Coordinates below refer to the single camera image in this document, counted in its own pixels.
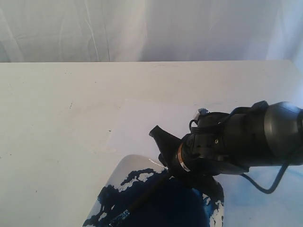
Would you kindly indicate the white backdrop curtain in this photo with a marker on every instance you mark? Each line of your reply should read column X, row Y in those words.
column 150, row 30

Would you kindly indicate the black paintbrush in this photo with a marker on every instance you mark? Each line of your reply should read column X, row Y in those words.
column 141, row 200

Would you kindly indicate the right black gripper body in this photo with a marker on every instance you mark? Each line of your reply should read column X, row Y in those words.
column 203, row 150

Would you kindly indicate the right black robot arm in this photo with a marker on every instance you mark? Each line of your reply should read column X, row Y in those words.
column 231, row 143

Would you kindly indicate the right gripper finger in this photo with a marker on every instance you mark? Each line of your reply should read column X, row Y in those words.
column 204, row 183
column 167, row 144

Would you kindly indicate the white square paint plate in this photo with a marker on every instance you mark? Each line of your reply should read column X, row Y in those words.
column 172, row 204

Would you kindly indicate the white paper sheet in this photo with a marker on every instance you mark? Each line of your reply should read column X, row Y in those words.
column 130, row 135

